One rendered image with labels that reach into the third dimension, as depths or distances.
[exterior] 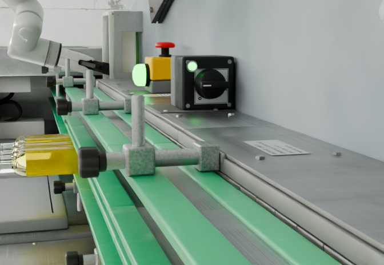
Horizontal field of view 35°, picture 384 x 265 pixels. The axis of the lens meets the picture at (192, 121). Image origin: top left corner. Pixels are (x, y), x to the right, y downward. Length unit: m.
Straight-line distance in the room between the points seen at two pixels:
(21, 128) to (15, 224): 1.27
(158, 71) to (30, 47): 0.61
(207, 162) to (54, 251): 0.74
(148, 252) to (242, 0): 0.44
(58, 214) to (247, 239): 0.99
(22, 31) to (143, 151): 1.14
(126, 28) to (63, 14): 3.57
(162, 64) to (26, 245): 0.47
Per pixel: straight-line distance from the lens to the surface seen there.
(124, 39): 1.65
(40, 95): 3.15
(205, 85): 0.85
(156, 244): 0.60
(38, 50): 1.71
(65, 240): 1.32
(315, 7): 0.67
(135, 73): 1.17
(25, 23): 1.65
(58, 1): 5.21
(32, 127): 2.58
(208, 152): 0.56
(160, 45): 1.18
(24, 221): 1.35
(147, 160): 0.55
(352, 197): 0.42
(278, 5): 0.76
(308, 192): 0.43
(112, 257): 0.84
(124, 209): 0.71
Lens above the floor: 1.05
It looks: 15 degrees down
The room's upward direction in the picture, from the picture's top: 92 degrees counter-clockwise
